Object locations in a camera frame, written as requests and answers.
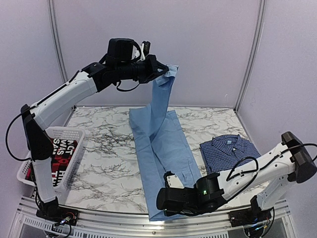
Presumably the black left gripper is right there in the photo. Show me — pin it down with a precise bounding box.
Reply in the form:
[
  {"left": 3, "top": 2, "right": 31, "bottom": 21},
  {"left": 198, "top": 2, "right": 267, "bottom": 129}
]
[{"left": 117, "top": 54, "right": 168, "bottom": 83}]

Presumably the light blue long sleeve shirt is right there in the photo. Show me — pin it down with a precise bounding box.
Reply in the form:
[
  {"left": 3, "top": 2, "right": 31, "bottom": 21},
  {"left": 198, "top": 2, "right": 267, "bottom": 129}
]
[{"left": 129, "top": 65, "right": 201, "bottom": 222}]

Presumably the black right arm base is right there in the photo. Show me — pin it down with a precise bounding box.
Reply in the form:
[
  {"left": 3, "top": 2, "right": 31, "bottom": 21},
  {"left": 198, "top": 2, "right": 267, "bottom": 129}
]
[{"left": 229, "top": 195, "right": 272, "bottom": 227}]

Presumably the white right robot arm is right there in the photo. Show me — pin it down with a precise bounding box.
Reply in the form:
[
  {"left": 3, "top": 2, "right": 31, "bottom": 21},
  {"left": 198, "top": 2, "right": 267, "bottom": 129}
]
[{"left": 156, "top": 131, "right": 317, "bottom": 222}]

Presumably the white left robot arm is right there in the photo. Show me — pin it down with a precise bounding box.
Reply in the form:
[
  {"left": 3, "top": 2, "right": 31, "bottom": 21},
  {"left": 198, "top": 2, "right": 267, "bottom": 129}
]
[{"left": 21, "top": 38, "right": 169, "bottom": 221}]

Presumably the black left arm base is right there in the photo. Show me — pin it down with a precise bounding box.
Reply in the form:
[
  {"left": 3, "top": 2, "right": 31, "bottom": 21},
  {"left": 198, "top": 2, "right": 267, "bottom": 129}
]
[{"left": 36, "top": 198, "right": 79, "bottom": 226}]

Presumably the blue checked folded shirt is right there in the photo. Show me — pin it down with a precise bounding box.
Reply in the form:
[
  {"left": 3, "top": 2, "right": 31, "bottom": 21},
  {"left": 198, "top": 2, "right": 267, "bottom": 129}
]
[{"left": 200, "top": 134, "right": 261, "bottom": 174}]

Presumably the white plastic laundry basket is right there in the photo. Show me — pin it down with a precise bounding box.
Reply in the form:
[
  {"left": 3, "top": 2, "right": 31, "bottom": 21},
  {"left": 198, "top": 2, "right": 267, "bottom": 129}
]
[{"left": 16, "top": 126, "right": 86, "bottom": 194}]

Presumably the red black plaid shirt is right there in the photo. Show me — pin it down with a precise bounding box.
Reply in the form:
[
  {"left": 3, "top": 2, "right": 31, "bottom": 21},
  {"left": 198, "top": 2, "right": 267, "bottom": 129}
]
[{"left": 26, "top": 135, "right": 80, "bottom": 188}]

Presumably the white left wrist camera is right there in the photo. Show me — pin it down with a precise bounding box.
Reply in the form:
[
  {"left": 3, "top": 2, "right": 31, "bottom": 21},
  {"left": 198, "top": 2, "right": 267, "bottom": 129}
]
[{"left": 135, "top": 41, "right": 151, "bottom": 61}]

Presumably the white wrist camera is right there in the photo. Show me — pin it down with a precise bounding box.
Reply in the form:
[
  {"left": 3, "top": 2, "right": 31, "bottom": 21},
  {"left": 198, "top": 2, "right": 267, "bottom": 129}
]
[
  {"left": 163, "top": 171, "right": 184, "bottom": 189},
  {"left": 135, "top": 41, "right": 151, "bottom": 61}
]

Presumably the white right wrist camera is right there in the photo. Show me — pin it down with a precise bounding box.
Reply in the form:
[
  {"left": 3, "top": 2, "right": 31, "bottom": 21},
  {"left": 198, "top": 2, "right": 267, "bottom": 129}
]
[{"left": 163, "top": 171, "right": 184, "bottom": 189}]

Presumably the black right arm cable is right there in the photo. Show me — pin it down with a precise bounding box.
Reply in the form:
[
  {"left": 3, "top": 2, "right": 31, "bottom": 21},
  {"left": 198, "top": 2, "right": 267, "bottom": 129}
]
[{"left": 226, "top": 143, "right": 317, "bottom": 184}]

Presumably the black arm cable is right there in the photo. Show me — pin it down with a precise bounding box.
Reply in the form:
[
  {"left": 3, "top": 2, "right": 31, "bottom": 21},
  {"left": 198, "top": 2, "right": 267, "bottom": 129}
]
[
  {"left": 4, "top": 113, "right": 33, "bottom": 162},
  {"left": 226, "top": 143, "right": 317, "bottom": 184}
]

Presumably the aluminium front frame rail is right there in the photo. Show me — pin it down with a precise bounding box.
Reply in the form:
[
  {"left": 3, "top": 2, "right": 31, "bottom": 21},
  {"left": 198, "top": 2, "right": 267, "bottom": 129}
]
[{"left": 9, "top": 198, "right": 298, "bottom": 238}]

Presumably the right aluminium corner post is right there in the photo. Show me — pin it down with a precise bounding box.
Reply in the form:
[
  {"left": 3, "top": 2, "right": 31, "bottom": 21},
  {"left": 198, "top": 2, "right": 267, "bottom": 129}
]
[{"left": 234, "top": 0, "right": 267, "bottom": 113}]

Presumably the aluminium corner post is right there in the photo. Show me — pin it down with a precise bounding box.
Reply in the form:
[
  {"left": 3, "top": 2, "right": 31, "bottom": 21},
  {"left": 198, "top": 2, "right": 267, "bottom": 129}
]
[
  {"left": 47, "top": 0, "right": 69, "bottom": 83},
  {"left": 234, "top": 0, "right": 267, "bottom": 113}
]

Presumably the left aluminium corner post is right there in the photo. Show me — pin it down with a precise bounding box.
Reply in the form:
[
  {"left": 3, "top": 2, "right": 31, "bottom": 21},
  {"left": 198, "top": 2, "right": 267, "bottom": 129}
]
[{"left": 47, "top": 0, "right": 69, "bottom": 83}]

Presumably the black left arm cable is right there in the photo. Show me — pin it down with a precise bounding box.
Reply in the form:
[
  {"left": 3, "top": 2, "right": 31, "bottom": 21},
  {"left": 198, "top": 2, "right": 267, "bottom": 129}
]
[{"left": 4, "top": 113, "right": 33, "bottom": 162}]

